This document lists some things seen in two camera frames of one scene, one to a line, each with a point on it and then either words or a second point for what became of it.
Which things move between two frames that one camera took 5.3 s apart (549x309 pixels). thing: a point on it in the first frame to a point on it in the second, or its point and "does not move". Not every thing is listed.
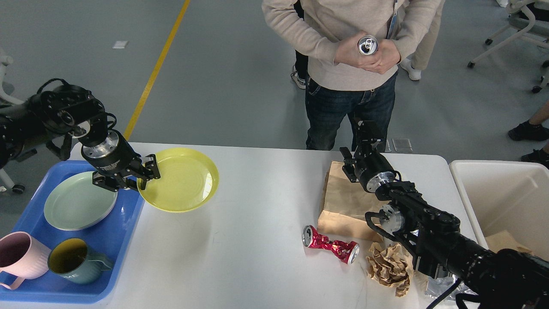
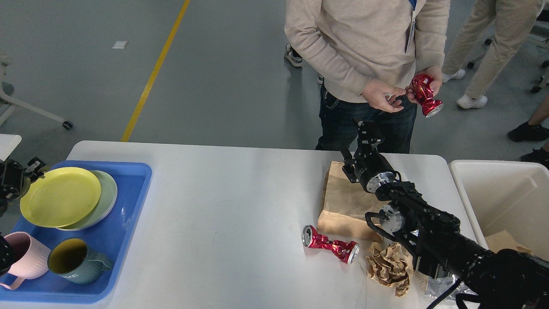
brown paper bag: x=344 y=204 does not move
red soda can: x=367 y=44 to x=421 y=84
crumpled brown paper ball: x=392 y=265 does not move
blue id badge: x=391 y=34 to x=411 y=35
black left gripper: x=116 y=157 to x=11 y=175
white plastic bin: x=512 y=196 does not move
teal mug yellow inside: x=70 y=258 does not move
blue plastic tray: x=113 y=237 does not move
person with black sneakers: x=537 y=128 does not move
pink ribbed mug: x=23 y=257 does not move
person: x=300 y=68 to x=292 y=57
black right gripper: x=371 y=168 does not move
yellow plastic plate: x=189 y=178 to x=63 y=196
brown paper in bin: x=503 y=240 does not move
